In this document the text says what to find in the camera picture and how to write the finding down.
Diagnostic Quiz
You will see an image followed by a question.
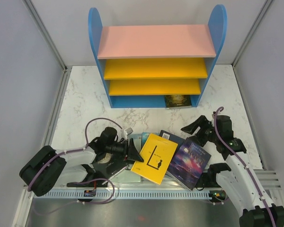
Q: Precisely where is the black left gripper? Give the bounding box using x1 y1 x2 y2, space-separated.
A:
106 138 144 165

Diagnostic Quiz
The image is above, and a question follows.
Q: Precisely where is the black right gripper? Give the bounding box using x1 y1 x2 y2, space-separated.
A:
180 114 220 147

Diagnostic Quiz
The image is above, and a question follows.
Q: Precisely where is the dark navy blue book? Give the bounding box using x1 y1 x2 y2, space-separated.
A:
160 130 185 149

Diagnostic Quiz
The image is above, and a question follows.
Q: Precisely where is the teal ocean cover book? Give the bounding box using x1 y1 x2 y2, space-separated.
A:
141 132 152 147

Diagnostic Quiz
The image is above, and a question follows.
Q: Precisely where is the yellow Little Prince book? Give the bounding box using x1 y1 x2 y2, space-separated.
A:
131 133 178 185

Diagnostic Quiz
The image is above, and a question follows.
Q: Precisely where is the dark green Alice Wonderland book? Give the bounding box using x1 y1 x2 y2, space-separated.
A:
164 95 192 109

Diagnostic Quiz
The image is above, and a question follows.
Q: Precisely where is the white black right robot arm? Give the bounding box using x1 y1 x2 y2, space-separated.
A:
181 113 284 227

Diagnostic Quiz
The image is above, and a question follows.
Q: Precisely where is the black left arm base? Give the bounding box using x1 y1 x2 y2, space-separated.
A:
66 165 108 188

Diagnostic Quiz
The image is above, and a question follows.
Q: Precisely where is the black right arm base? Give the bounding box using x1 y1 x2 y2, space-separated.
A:
195 163 231 190

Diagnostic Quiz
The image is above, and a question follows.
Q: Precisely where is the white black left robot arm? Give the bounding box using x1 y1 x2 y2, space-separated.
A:
19 127 144 197

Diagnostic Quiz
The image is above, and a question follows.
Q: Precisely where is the light blue thin book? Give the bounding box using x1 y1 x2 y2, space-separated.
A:
129 133 142 153

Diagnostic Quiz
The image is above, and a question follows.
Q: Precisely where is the pale grey Gatsby book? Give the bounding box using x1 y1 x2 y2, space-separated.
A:
112 165 141 183

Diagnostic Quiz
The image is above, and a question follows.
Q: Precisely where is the black Moon and Sixpence book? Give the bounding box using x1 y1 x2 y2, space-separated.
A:
92 154 128 180

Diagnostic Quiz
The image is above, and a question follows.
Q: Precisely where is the purple Robinson Crusoe book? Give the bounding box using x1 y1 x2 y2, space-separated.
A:
167 138 211 191

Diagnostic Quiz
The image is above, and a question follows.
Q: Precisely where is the blue pink yellow shelf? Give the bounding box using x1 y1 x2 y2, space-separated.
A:
88 4 228 108

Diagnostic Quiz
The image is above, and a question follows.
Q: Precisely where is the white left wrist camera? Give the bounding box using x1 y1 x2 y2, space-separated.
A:
122 127 133 140

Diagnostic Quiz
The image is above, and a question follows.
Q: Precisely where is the light blue slotted cable duct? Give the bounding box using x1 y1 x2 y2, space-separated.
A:
42 188 220 200

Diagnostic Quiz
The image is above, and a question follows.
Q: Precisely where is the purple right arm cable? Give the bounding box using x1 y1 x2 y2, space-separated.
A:
213 106 277 227

